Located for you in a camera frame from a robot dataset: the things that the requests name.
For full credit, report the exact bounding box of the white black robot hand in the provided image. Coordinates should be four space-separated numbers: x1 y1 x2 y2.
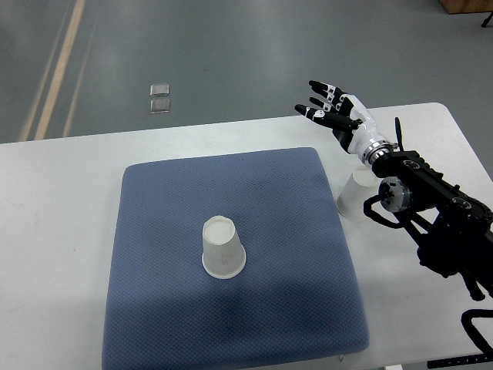
295 80 392 167

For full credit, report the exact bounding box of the white paper cup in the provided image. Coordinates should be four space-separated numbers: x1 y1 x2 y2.
202 215 247 280
336 166 380 220

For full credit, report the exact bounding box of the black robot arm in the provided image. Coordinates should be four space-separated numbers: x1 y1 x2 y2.
363 122 492 301

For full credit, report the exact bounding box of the brown wooden box corner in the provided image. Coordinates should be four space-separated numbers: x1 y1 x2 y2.
439 0 493 15

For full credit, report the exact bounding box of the blue grey foam mat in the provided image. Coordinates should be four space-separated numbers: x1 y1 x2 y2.
102 148 369 369

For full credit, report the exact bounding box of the white paper cup on mat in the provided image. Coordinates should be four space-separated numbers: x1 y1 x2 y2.
202 215 247 280

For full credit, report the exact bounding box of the upper metal floor plate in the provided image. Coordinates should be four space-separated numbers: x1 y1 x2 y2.
149 82 169 96

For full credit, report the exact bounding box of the black table control panel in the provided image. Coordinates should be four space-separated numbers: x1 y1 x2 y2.
427 354 492 369

